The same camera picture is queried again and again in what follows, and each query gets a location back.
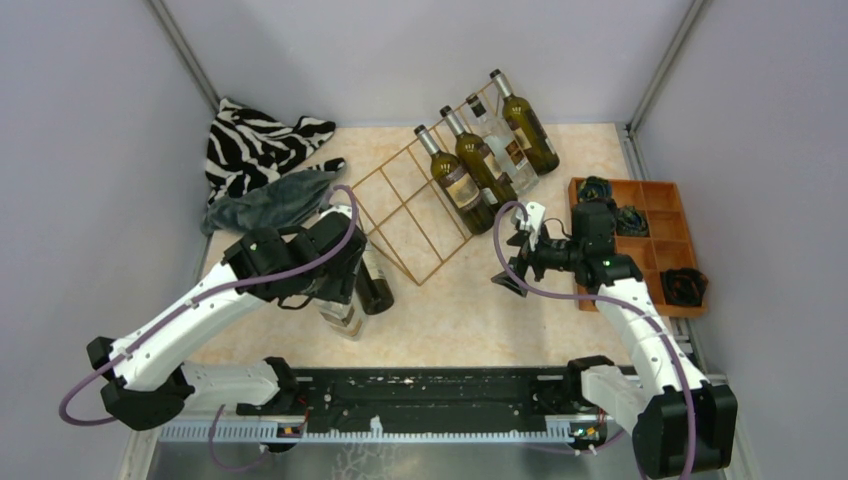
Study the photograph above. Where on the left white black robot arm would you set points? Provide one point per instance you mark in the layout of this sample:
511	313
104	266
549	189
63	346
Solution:
149	377

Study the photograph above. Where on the brown wine bottle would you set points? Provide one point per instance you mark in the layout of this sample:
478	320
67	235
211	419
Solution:
457	184

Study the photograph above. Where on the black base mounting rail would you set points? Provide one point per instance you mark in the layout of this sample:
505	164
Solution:
439	405

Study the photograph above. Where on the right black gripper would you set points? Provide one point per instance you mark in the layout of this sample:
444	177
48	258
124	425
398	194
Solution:
505	279

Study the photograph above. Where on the dark bottle leaning on rack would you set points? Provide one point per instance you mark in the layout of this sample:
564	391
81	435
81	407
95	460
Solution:
372	286

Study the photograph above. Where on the wooden compartment tray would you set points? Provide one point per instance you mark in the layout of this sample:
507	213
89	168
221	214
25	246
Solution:
667	245

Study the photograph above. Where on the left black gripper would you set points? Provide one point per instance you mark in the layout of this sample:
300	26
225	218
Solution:
340	289

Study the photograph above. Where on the grey plush cloth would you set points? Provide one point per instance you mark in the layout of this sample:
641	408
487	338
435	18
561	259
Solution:
288	201

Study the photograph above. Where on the black rolled belt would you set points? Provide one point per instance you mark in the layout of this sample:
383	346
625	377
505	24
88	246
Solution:
685	287

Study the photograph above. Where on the gold wire wine rack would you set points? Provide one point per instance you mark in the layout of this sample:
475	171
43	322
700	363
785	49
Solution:
406	214

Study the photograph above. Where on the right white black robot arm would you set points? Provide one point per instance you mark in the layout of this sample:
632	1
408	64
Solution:
679	422

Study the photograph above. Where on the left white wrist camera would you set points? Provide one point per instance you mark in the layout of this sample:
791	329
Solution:
342	215

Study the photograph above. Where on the olive green wine bottle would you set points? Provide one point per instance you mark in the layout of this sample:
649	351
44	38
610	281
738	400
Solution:
526	127

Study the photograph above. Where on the dark bottle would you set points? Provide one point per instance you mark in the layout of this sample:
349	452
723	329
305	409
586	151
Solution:
372	286
478	157

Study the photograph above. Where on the dark rolled tie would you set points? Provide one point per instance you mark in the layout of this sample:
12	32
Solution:
631	222

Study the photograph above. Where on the clear square liquor bottle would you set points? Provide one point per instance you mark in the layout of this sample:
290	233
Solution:
505	147

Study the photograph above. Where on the yellow patterned rolled tie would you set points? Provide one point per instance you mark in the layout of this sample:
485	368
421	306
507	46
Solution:
595	189

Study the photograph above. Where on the zebra striped cloth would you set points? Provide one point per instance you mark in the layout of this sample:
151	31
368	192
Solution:
248	149

